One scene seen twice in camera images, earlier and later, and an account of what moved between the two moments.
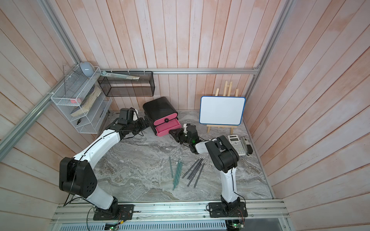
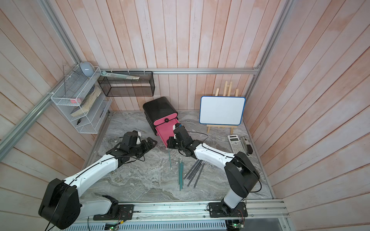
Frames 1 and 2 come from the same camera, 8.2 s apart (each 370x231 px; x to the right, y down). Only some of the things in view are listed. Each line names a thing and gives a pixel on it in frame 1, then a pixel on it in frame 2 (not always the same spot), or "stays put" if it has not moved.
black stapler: x=247 y=147 stays put
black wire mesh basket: x=144 y=86 stays put
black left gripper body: x=136 y=126 -> x=140 y=149
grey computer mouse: x=87 y=68 stays put
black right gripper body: x=181 y=137 -> x=174 y=144
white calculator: x=235 y=142 stays put
